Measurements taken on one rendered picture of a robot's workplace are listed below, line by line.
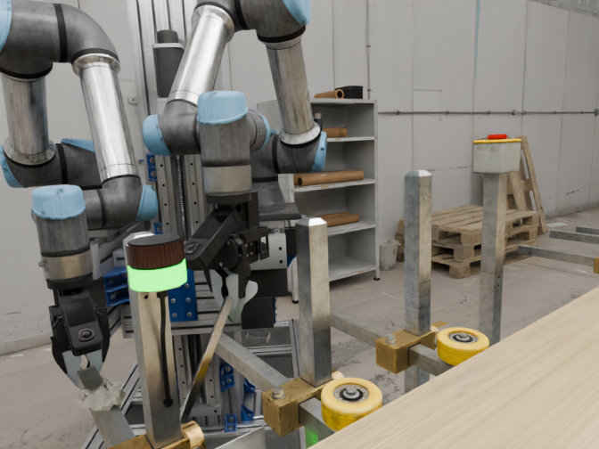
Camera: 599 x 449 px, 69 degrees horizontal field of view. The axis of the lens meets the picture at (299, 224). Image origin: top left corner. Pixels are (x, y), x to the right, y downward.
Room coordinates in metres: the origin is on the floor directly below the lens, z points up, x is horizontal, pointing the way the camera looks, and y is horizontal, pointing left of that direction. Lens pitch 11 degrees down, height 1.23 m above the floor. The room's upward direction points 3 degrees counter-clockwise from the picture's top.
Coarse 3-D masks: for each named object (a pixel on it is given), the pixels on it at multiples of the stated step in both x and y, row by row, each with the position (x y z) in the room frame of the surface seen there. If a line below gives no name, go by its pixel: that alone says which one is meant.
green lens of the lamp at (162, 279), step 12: (180, 264) 0.45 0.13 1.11; (132, 276) 0.44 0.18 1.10; (144, 276) 0.43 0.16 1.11; (156, 276) 0.43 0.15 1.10; (168, 276) 0.44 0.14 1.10; (180, 276) 0.45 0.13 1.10; (132, 288) 0.44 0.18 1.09; (144, 288) 0.43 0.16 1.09; (156, 288) 0.43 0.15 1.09; (168, 288) 0.44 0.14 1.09
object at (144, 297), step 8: (136, 240) 0.46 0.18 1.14; (144, 240) 0.46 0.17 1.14; (152, 240) 0.46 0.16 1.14; (160, 240) 0.46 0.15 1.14; (168, 240) 0.45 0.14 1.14; (176, 240) 0.45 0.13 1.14; (176, 264) 0.45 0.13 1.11; (144, 296) 0.47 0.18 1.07; (152, 296) 0.48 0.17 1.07; (160, 296) 0.45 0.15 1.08; (144, 304) 0.48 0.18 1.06; (160, 304) 0.45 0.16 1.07; (160, 312) 0.46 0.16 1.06; (160, 328) 0.47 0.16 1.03; (160, 336) 0.47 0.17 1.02; (168, 384) 0.48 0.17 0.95; (168, 392) 0.48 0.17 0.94; (168, 400) 0.48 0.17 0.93
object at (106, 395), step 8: (104, 384) 0.62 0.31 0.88; (112, 384) 0.64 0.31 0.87; (120, 384) 0.64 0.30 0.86; (80, 392) 0.61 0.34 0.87; (88, 392) 0.61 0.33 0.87; (96, 392) 0.61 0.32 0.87; (104, 392) 0.61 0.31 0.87; (112, 392) 0.61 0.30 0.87; (120, 392) 0.61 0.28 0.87; (80, 400) 0.60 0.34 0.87; (88, 400) 0.59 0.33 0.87; (96, 400) 0.59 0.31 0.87; (104, 400) 0.59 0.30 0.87; (112, 400) 0.58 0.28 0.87; (120, 400) 0.59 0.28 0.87; (96, 408) 0.58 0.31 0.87; (104, 408) 0.58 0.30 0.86
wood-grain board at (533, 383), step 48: (528, 336) 0.67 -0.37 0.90; (576, 336) 0.67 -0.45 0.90; (432, 384) 0.54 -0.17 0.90; (480, 384) 0.54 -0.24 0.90; (528, 384) 0.53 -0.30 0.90; (576, 384) 0.53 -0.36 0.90; (336, 432) 0.45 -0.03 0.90; (384, 432) 0.45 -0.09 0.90; (432, 432) 0.44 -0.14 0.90; (480, 432) 0.44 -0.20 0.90; (528, 432) 0.44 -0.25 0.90; (576, 432) 0.43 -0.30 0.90
